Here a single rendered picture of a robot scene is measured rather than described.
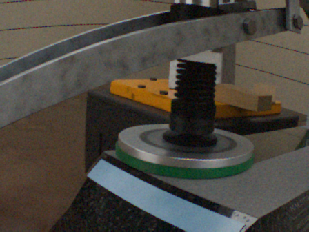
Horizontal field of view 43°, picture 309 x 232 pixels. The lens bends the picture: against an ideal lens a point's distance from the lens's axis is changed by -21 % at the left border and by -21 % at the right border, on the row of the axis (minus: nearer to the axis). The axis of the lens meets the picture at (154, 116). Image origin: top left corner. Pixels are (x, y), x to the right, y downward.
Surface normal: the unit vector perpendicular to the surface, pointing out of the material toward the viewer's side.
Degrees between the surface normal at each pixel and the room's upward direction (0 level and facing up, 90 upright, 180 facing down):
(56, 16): 90
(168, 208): 43
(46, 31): 90
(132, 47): 90
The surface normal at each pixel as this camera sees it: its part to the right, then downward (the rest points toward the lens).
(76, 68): 0.63, 0.20
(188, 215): -0.48, -0.67
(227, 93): -0.72, 0.07
